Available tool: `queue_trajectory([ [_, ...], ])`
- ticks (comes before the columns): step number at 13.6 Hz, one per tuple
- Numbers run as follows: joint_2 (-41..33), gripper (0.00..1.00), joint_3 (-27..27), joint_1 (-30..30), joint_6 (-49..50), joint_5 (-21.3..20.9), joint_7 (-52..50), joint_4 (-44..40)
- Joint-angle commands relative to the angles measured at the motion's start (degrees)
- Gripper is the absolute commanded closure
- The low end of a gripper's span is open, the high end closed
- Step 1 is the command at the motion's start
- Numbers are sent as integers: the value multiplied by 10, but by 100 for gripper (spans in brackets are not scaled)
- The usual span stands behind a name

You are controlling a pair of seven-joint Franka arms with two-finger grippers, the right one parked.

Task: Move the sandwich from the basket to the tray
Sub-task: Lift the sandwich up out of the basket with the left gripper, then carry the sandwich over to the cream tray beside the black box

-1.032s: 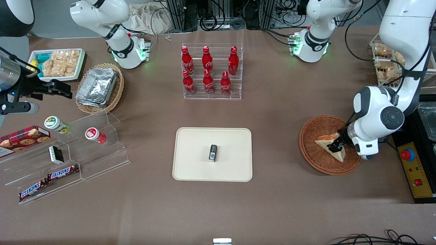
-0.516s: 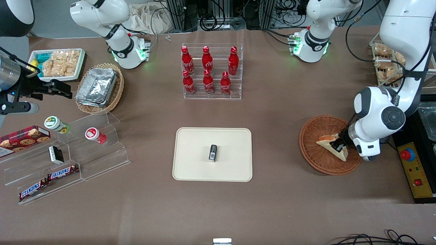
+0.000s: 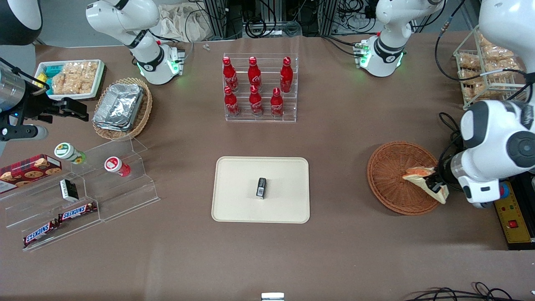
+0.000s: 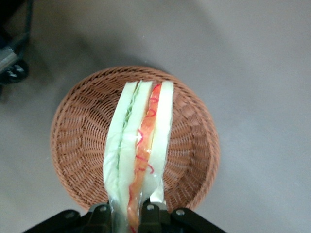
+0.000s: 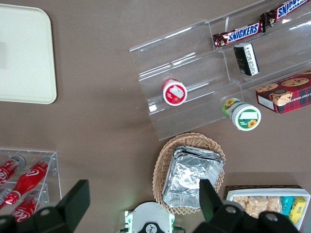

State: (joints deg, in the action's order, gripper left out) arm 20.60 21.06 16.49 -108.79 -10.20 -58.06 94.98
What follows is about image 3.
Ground white wire rack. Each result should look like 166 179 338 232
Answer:
453 24 528 112

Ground triangular sandwich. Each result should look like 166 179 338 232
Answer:
402 166 450 205

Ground black floor cables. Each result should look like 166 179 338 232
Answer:
403 281 535 301

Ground black table cable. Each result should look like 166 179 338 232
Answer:
438 111 464 161

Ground green lidded cup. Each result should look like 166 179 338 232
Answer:
54 142 87 165

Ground beige cloth bag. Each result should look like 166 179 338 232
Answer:
158 3 219 43

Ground red cookie box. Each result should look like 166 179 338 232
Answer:
0 154 63 194

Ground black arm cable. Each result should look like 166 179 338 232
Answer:
434 0 528 82

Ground clear acrylic step shelf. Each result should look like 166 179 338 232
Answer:
0 138 161 252

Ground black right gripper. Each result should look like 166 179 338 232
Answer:
16 89 89 126

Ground yellow emergency stop box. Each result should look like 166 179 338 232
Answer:
493 180 534 244

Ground red lidded cup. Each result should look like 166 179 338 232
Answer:
104 156 131 177

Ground stack of foil trays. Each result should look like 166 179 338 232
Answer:
92 82 145 133

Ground Snickers bar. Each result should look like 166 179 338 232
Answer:
23 220 59 247
57 202 98 223

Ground red cola bottle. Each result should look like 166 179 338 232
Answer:
222 56 239 93
270 87 285 118
249 85 264 117
224 86 241 118
280 56 294 94
247 56 262 89

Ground oval tan wicker basket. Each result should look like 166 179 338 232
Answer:
92 77 153 142

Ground clear acrylic bottle rack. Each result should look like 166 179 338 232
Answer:
222 53 299 123

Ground white rectangular snack tray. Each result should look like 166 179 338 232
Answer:
34 59 106 101

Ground round brown wicker basket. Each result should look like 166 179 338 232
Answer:
367 141 446 216

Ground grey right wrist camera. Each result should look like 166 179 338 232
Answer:
0 124 49 142

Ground bag of rice crackers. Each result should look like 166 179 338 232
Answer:
51 61 99 95

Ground beige plastic tray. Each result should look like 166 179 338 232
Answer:
211 156 311 224

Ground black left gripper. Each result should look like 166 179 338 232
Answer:
424 155 461 197

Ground small black white box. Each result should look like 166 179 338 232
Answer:
59 179 79 202

